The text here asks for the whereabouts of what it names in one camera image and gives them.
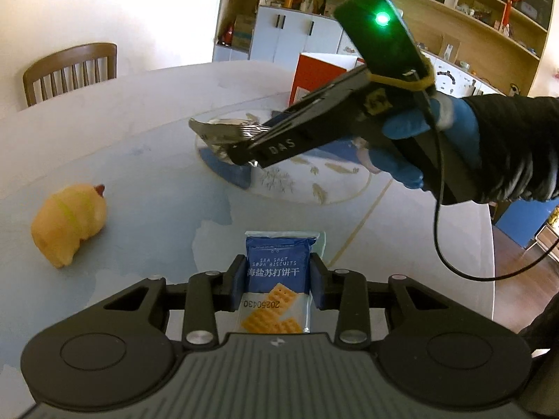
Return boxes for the blue biscuit packet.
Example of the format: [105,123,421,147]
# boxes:
[238,230,322,335]

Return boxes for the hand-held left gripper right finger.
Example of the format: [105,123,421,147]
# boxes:
[307,254,455,346]

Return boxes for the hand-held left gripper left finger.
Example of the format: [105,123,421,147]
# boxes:
[102,254,248,347]

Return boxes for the patterned round plate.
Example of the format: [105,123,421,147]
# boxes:
[194,107,373,205]

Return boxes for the red cardboard box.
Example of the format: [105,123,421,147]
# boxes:
[290,51,366,108]

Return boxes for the person's dark clothing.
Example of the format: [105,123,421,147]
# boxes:
[519,300,559,419]

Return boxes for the white table desktop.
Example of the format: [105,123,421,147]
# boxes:
[0,58,497,359]

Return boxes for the yellow plush toy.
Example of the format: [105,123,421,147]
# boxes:
[30,183,108,270]

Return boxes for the silver snack bag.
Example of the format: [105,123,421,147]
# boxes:
[188,112,272,167]

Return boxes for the black cable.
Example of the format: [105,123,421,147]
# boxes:
[411,70,559,281]

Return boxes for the person's right forearm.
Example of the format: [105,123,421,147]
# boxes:
[462,93,559,204]

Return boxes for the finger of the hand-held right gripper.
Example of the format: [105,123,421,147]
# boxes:
[251,91,337,137]
[227,118,318,169]

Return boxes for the brown wooden chair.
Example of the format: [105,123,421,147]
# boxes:
[22,42,118,108]

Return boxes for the wooden shelf cabinet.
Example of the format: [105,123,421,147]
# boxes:
[212,0,559,97]

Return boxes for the printed cardboard box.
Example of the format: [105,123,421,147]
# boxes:
[231,15,254,51]

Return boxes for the blue furniture panel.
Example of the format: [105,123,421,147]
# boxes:
[495,200,559,250]

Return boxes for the person's right hand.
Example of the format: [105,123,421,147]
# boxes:
[355,95,482,191]

